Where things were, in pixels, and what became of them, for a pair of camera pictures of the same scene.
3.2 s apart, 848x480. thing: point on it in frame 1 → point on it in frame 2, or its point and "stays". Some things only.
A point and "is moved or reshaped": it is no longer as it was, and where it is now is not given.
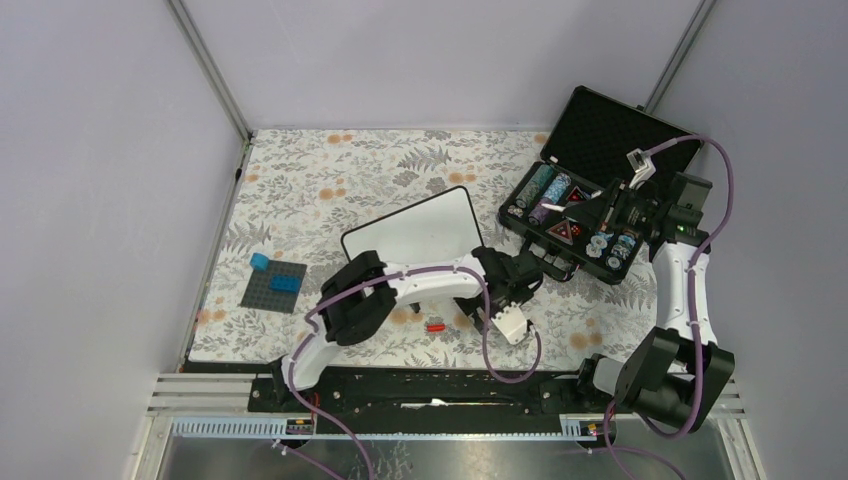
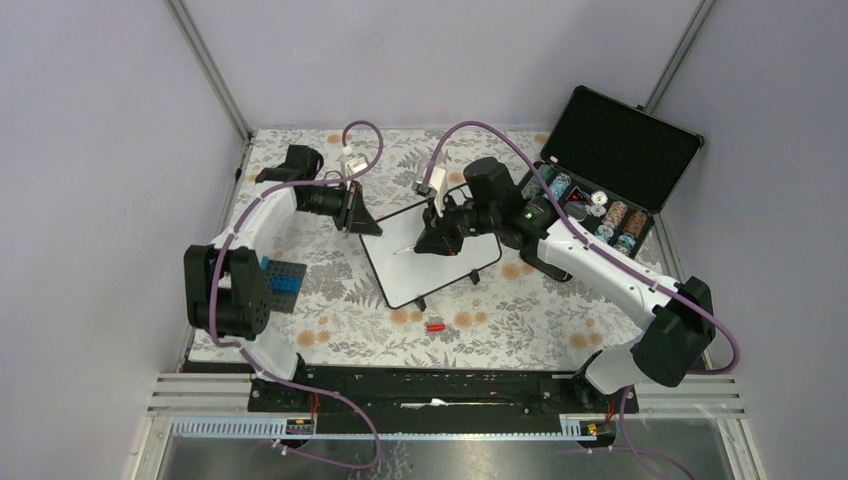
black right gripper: x=590 y=213 → x=435 y=238
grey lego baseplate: x=258 y=293 stays
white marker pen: x=554 y=207 is moved or reshaped
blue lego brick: x=285 y=282 stays
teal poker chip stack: x=543 y=174 stays
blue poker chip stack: x=558 y=188 stays
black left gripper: x=519 y=296 → x=354 y=216
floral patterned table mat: x=296 y=194 stays
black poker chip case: x=585 y=152 stays
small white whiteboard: x=440 y=228 is moved or reshaped
